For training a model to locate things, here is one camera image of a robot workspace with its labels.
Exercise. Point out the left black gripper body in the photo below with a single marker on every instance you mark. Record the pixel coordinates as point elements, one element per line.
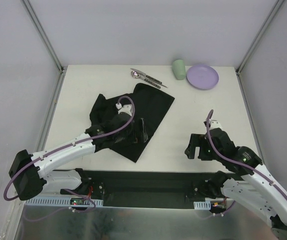
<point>135,130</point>

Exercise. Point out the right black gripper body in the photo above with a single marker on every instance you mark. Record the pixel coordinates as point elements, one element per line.
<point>199,144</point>

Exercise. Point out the black cloth placemat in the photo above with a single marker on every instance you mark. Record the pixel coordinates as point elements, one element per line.
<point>150,103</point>

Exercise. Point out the purple plate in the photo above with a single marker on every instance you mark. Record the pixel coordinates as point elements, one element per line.
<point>202,76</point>

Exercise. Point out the green cup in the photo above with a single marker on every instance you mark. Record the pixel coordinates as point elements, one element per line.
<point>179,69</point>

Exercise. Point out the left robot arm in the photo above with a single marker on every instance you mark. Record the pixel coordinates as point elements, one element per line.
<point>28,171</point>

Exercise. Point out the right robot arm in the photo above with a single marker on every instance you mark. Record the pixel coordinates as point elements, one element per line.
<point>270,200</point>

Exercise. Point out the metal spoon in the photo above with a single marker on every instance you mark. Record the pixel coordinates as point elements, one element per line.
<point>149,81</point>

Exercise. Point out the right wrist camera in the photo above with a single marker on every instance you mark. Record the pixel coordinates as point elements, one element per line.
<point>213,124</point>

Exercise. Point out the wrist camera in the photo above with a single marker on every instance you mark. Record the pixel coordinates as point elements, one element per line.
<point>126,109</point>
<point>213,124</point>

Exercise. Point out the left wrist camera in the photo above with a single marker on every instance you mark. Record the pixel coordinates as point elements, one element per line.
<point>126,109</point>

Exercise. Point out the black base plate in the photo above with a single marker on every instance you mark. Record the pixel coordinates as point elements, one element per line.
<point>135,189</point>

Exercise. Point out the black handled knife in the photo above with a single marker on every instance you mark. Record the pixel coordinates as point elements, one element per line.
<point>146,76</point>

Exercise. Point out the right white cable duct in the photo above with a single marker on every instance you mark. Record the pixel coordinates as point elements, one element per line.
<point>202,205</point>

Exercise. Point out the white cable duct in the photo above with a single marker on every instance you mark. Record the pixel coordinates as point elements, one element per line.
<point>57,201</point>
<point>202,205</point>

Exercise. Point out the left white cable duct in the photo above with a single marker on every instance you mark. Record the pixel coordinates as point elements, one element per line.
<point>57,201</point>

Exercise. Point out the right aluminium frame post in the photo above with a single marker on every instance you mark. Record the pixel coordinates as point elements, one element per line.
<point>260,34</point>

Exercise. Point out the aluminium frame post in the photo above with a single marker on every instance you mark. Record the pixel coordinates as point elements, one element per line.
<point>42,34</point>
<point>260,34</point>

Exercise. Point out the left aluminium frame post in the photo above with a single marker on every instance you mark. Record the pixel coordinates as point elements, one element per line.
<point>42,34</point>

